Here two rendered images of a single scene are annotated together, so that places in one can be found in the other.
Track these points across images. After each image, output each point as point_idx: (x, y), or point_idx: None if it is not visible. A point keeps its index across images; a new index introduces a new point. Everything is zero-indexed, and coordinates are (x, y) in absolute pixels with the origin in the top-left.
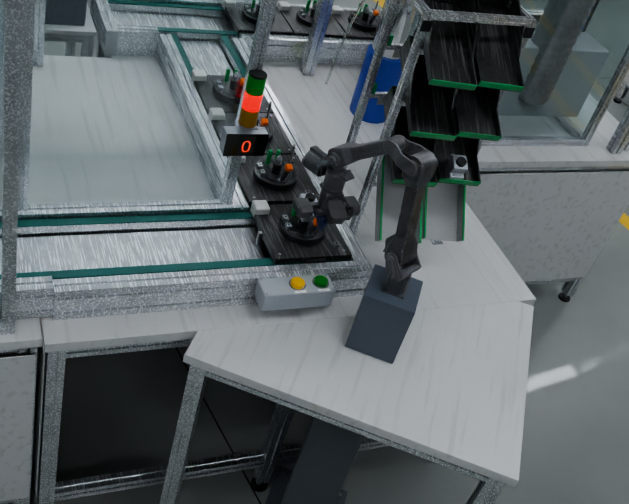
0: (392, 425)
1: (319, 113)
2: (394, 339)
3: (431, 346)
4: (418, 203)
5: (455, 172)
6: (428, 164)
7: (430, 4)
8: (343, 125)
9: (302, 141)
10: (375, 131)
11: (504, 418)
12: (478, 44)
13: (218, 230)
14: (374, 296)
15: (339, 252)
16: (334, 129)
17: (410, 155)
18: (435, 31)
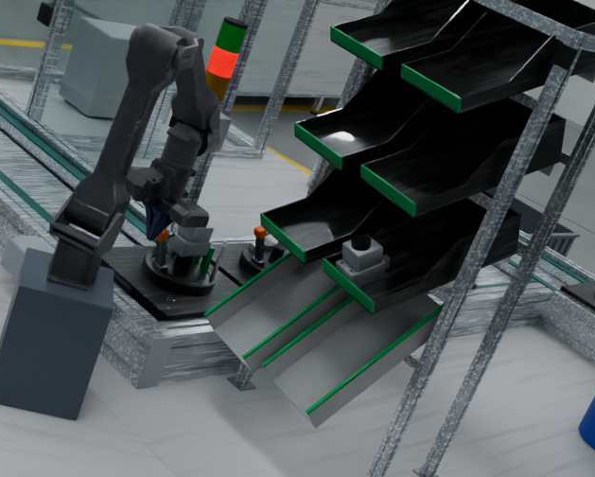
0: None
1: (530, 388)
2: (1, 343)
3: (64, 455)
4: (130, 114)
5: (346, 259)
6: (152, 38)
7: None
8: (536, 412)
9: (437, 363)
10: (574, 448)
11: None
12: (463, 38)
13: (131, 243)
14: (30, 255)
15: (159, 304)
16: (513, 400)
17: (332, 224)
18: (437, 22)
